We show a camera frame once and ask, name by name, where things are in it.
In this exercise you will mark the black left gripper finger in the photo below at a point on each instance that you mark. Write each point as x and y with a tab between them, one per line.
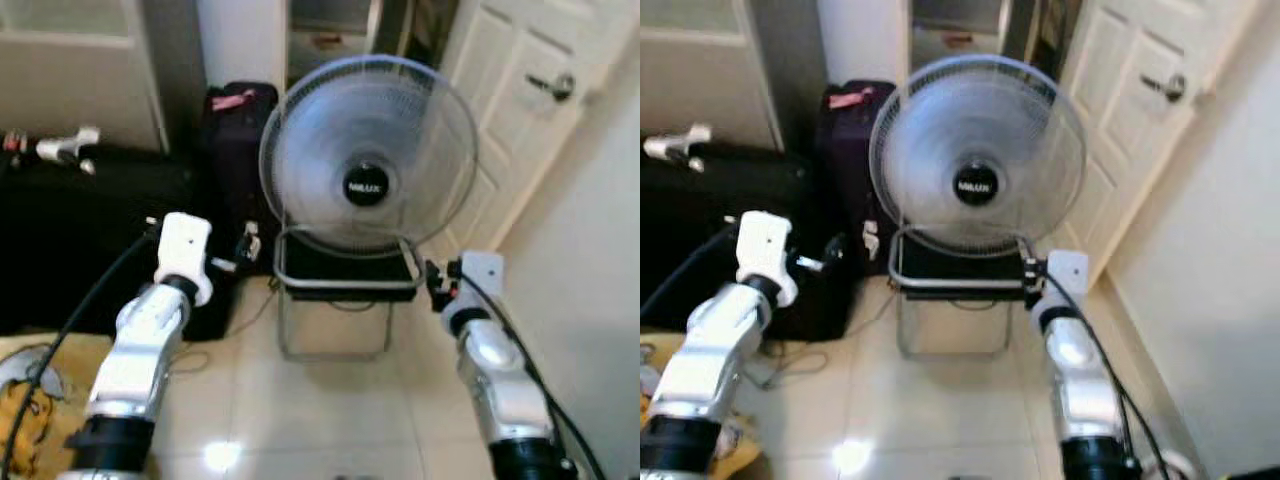
835	250
241	252

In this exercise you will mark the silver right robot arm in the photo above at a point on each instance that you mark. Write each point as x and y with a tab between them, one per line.
1085	390
500	380

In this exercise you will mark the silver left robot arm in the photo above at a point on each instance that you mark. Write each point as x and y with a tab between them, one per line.
135	360
710	360

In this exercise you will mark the small white luggage tag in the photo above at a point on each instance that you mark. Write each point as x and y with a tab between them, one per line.
252	243
870	242

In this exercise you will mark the dark purple suitcase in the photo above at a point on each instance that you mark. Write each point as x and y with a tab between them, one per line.
845	170
230	170

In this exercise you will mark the large black suitcase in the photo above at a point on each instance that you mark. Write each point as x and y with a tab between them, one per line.
700	220
80	230

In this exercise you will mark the pink luggage tag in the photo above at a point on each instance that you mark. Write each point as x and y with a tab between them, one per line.
232	100
848	99

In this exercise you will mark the white panelled door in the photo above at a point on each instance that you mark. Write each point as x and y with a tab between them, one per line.
500	120
1120	120

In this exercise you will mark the white paper luggage tag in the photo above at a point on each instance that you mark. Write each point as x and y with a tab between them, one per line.
675	147
65	148

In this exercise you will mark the black metal rack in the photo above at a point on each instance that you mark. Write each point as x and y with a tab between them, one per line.
1048	35
430	35

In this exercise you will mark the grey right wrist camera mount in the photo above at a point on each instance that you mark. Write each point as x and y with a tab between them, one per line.
482	272
1068	272

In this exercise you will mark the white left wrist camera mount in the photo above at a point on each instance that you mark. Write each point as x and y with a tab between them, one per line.
185	245
765	245

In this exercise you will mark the black seat metal frame chair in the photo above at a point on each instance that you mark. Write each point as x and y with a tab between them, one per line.
955	280
345	275

